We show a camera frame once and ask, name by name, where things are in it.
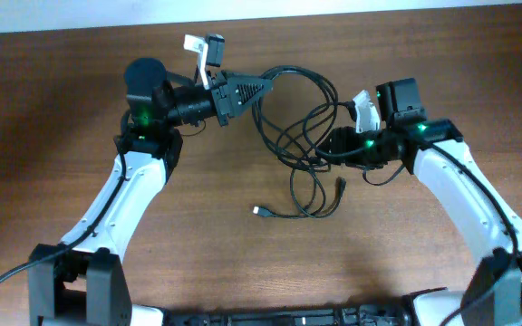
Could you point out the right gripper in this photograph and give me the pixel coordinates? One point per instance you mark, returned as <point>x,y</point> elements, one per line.
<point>343,139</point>

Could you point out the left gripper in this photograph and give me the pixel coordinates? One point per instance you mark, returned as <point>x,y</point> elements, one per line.
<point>225,97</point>

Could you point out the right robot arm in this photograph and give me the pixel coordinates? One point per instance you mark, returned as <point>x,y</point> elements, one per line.
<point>435,152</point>

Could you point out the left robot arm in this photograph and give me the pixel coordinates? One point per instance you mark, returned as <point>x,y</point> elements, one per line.
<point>80,281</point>

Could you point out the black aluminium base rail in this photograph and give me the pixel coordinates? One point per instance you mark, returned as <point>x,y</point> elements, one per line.
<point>384,312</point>

